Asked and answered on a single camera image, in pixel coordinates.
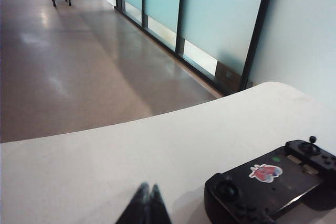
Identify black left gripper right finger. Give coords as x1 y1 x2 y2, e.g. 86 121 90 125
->
149 183 173 224

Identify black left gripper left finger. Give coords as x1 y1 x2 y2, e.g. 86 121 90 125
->
114 182 151 224

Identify black remote control with sticker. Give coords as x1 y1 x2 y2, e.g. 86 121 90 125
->
204 135 336 224

